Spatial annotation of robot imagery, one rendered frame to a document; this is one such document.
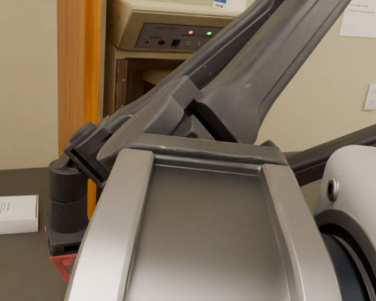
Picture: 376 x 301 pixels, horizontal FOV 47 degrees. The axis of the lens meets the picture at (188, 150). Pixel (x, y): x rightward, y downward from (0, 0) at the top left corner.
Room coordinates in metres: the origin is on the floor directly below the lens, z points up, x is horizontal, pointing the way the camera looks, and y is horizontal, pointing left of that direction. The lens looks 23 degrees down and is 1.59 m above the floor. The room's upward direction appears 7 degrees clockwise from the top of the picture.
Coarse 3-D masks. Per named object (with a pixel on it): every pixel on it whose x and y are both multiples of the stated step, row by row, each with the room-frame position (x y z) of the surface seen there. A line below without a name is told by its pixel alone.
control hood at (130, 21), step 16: (128, 0) 0.92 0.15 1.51; (128, 16) 0.85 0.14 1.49; (144, 16) 0.85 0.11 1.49; (160, 16) 0.86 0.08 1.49; (176, 16) 0.87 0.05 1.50; (192, 16) 0.88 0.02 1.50; (208, 16) 0.90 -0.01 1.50; (224, 16) 0.91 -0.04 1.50; (128, 32) 0.88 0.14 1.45; (128, 48) 0.92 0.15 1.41; (144, 48) 0.93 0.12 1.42
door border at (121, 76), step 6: (120, 60) 0.93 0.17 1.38; (126, 60) 0.93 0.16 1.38; (120, 66) 0.93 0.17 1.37; (126, 66) 0.93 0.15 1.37; (120, 72) 0.93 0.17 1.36; (126, 72) 0.93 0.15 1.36; (120, 78) 0.93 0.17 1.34; (126, 78) 0.94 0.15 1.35; (120, 84) 0.93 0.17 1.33; (126, 84) 0.94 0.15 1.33; (120, 90) 0.93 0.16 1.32; (126, 90) 0.94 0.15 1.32; (120, 96) 0.93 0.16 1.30; (120, 102) 0.93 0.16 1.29
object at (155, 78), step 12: (132, 60) 0.94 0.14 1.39; (144, 60) 0.95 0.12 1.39; (156, 60) 0.96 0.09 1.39; (168, 60) 0.97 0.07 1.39; (180, 60) 0.98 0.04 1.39; (132, 72) 0.94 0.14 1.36; (144, 72) 0.95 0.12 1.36; (156, 72) 0.96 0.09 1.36; (168, 72) 0.97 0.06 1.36; (132, 84) 0.94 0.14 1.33; (144, 84) 0.95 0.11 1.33; (156, 84) 0.96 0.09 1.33; (132, 96) 0.94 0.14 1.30
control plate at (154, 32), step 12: (144, 24) 0.87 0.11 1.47; (156, 24) 0.88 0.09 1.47; (168, 24) 0.89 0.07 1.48; (180, 24) 0.90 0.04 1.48; (144, 36) 0.90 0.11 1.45; (156, 36) 0.91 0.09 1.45; (168, 36) 0.92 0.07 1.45; (180, 36) 0.93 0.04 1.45; (192, 36) 0.93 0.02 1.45; (204, 36) 0.94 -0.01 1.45; (156, 48) 0.94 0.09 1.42; (168, 48) 0.95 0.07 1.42; (180, 48) 0.96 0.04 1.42; (192, 48) 0.97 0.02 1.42
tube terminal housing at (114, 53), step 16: (112, 0) 0.98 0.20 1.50; (144, 0) 0.96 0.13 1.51; (160, 0) 0.97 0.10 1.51; (176, 0) 0.99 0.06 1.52; (192, 0) 1.00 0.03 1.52; (208, 0) 1.02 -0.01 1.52; (112, 16) 0.97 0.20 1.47; (112, 32) 0.97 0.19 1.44; (112, 48) 0.96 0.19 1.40; (112, 64) 0.96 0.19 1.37; (112, 80) 0.95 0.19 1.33; (112, 96) 0.95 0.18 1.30; (112, 112) 0.94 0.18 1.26
